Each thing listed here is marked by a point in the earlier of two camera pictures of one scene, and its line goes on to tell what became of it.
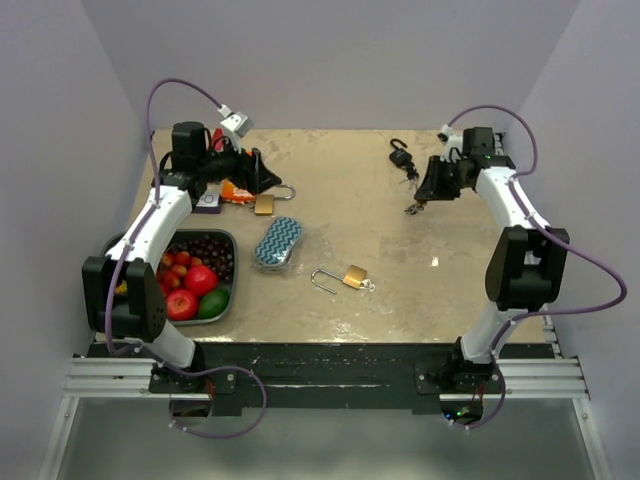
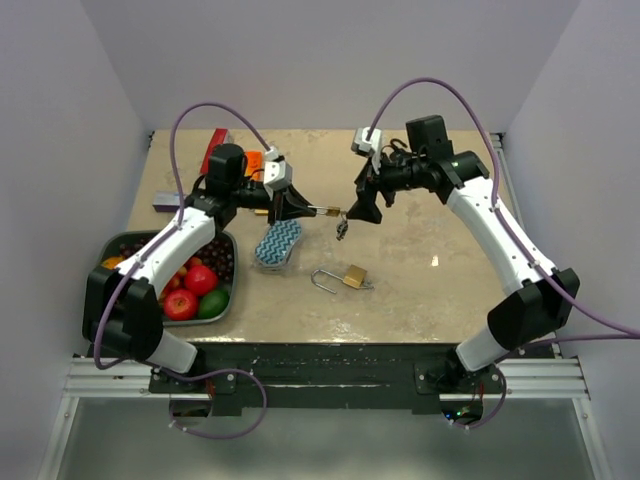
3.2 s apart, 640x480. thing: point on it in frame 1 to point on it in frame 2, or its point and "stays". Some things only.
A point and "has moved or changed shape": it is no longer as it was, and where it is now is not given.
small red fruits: x=173 y=270 stays
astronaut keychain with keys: x=414 y=209 to x=342 y=226
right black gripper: x=432 y=189 to x=369 y=183
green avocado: x=213 y=304 stays
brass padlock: x=264 y=203 has moved or changed shape
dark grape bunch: x=213 y=252 stays
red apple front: x=182 y=305 stays
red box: x=218 y=139 stays
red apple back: x=201 y=280 stays
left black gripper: x=251 y=173 to x=297 y=205
